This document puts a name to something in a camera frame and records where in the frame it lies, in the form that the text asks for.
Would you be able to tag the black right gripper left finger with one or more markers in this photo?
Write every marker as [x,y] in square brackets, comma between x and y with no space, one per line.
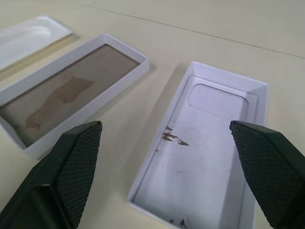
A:
[71,176]

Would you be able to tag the white box base brown interior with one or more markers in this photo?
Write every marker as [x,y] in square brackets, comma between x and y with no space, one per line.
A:
[71,95]

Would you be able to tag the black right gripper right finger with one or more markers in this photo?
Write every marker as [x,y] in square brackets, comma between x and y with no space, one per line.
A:
[269,167]

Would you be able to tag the white phone box base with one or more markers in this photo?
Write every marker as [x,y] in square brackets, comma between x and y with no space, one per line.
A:
[202,143]

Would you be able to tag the white moulded insert tray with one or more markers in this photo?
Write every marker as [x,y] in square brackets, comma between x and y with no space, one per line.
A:
[26,40]

